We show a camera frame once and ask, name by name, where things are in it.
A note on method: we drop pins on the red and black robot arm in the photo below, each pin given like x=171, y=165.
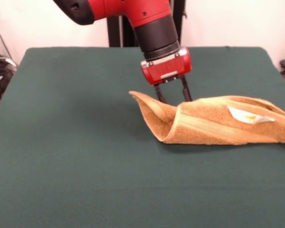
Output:
x=137, y=12

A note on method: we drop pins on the tan terry towel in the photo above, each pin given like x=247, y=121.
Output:
x=216, y=121

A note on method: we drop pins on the dark green table cloth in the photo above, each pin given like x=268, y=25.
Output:
x=85, y=166

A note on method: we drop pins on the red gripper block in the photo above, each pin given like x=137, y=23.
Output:
x=166, y=70

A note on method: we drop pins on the black upright stand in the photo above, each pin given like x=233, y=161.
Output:
x=118, y=33

